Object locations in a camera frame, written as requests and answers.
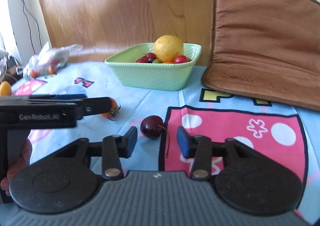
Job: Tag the wooden pattern board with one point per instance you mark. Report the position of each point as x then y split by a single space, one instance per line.
106 27

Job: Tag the brown seat cushion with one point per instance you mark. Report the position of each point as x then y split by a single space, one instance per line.
266 49

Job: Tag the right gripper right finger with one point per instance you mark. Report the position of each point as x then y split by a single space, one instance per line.
201 149

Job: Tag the orange cherry tomato with stem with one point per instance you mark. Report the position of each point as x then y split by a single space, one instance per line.
111 115

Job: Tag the small yellow fruit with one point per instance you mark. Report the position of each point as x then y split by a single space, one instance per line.
5 89

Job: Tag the light green ceramic bowl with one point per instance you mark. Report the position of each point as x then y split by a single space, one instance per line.
168 77

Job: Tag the red cherry tomato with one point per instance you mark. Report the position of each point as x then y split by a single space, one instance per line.
181 59

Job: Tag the large yellow orange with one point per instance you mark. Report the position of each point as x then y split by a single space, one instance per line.
168 47

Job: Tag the dark red cherry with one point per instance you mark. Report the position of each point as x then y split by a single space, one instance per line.
152 127

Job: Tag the clear plastic bag of tomatoes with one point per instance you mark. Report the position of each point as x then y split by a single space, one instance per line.
48 61

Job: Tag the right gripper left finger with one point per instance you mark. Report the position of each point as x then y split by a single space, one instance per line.
111 149

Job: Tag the Peppa Pig blue blanket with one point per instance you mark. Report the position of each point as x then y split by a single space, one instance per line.
269 174

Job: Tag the person's left hand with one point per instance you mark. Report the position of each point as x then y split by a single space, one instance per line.
22 162

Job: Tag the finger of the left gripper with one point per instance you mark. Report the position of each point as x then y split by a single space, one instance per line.
70 96

